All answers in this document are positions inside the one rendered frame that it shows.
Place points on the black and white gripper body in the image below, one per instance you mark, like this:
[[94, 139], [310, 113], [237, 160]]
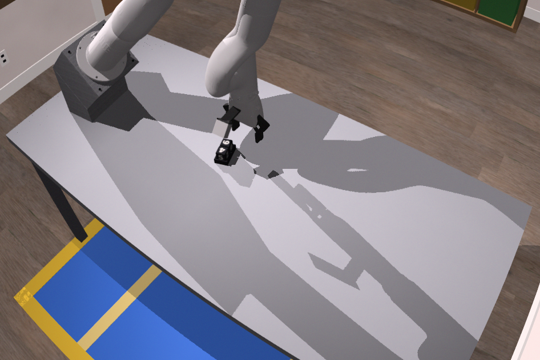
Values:
[[249, 110]]

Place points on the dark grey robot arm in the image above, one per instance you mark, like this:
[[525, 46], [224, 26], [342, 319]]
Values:
[[231, 68]]

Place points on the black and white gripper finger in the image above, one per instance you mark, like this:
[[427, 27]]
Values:
[[263, 124], [235, 124]]

